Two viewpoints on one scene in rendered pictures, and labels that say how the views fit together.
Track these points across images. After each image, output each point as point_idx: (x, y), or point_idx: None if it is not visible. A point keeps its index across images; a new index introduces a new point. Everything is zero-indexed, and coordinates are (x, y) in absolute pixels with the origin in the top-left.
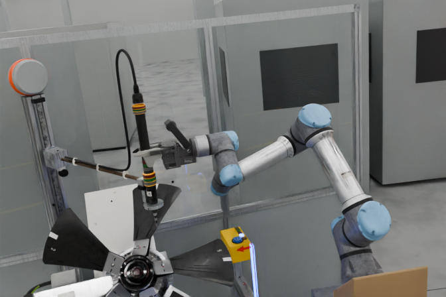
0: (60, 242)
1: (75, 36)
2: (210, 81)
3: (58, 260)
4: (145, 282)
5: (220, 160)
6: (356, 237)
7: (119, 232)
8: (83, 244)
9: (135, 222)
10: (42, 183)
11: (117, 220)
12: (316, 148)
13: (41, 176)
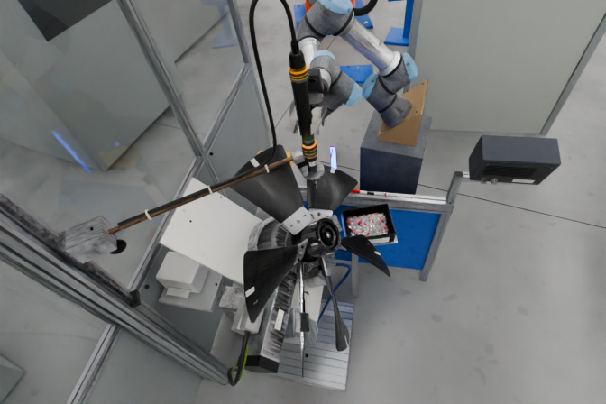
0: (259, 289)
1: None
2: (133, 14)
3: (262, 304)
4: (338, 234)
5: (344, 85)
6: (401, 87)
7: (226, 237)
8: (279, 265)
9: (266, 207)
10: (81, 289)
11: (215, 230)
12: (351, 33)
13: (74, 282)
